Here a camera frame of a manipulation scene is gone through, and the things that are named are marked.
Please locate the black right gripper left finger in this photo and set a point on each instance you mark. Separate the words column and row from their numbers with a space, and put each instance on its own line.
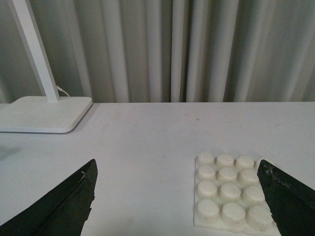
column 63, row 211

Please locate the grey pleated curtain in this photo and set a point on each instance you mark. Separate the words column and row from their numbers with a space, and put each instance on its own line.
column 180, row 50

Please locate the white desk lamp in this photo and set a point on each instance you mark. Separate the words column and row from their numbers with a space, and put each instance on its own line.
column 39, row 114

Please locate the white studded base plate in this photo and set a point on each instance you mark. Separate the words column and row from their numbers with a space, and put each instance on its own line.
column 228, row 195

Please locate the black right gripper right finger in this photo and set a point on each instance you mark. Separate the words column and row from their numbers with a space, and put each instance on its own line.
column 292, row 203

